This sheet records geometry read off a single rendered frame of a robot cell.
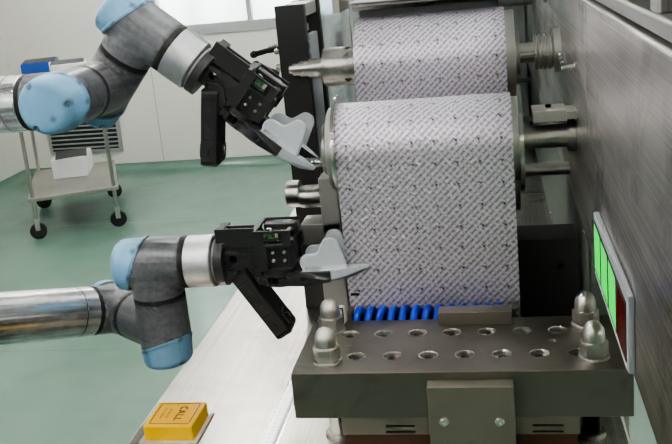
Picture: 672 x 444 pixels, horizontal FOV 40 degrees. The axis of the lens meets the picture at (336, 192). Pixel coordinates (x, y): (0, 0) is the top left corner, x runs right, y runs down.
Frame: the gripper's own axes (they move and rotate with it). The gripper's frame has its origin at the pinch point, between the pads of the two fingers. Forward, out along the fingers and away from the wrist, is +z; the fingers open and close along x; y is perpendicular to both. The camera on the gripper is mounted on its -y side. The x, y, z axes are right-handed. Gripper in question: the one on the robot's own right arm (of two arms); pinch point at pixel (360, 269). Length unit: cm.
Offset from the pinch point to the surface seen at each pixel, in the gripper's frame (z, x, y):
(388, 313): 3.9, -3.4, -5.3
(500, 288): 19.1, -0.2, -3.3
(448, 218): 12.6, -0.3, 6.9
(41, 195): -254, 384, -83
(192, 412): -23.5, -9.7, -16.5
